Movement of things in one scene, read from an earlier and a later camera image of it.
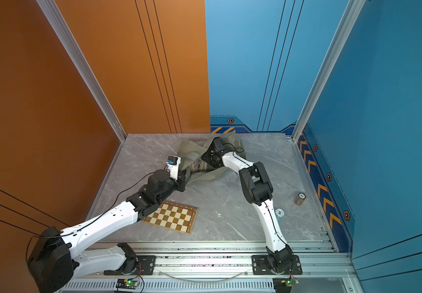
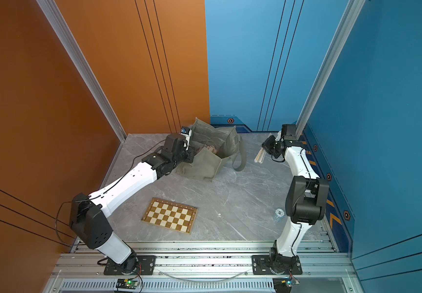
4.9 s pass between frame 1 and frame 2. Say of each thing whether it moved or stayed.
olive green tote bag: moved
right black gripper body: moved
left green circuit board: stayed
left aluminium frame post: stayed
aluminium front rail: stayed
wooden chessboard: stayed
